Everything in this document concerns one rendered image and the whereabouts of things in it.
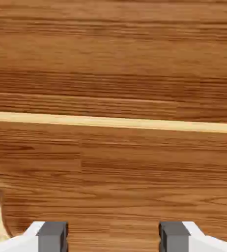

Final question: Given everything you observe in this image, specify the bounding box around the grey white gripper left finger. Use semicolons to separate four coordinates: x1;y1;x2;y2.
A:
0;220;69;252

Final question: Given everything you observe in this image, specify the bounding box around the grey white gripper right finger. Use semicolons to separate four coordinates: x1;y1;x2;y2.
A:
158;220;227;252

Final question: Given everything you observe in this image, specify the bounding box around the brown wooden cabinet door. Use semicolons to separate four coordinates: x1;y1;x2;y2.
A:
0;120;227;252
0;0;227;125

